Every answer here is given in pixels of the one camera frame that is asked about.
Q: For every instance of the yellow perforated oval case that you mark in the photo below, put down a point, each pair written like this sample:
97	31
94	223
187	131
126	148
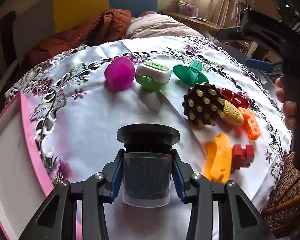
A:
232	115

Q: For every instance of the brown studded massage ball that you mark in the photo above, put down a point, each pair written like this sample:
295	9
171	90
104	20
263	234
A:
203	104

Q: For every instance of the wooden side shelf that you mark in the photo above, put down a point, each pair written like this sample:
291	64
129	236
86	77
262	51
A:
193	23

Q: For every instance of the orange linking cubes block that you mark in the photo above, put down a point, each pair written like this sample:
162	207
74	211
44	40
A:
250	123

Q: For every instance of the beige curtain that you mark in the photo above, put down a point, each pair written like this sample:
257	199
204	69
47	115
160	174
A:
222	12

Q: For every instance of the operator right hand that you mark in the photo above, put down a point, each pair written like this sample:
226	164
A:
289	107

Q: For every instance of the white green plug-in device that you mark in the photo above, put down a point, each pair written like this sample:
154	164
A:
152	76

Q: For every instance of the pink gift boxes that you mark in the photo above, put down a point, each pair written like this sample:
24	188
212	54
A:
183	7

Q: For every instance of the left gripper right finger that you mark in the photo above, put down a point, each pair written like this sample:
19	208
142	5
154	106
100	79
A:
238	218

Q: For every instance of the magenta round plastic toy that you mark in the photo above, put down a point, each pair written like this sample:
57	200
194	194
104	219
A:
120	73

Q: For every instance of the red linking cubes block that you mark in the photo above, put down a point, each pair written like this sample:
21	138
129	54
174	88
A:
242	157

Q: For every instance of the wicker chair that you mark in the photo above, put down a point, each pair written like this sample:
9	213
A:
282	213

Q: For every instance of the red metallic capsule bottle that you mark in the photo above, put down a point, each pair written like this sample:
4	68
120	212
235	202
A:
234	98

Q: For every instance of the black lidded clear jar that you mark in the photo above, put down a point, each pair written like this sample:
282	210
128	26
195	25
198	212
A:
147	163

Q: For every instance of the orange plastic duck toy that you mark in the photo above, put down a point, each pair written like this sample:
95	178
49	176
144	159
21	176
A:
219	158

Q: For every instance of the white embroidered floral tablecloth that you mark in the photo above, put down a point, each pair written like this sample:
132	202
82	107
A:
75	116

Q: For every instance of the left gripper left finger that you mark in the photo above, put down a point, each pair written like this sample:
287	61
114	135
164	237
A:
56	217

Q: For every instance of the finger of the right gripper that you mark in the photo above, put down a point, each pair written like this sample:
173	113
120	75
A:
260	65
230	34

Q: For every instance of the pink storage box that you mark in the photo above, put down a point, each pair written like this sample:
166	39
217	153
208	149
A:
24	181

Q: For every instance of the pink beige duvet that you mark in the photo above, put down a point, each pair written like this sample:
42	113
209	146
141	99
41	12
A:
151	24

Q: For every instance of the rust red quilted jacket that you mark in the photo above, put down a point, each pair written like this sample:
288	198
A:
109	26

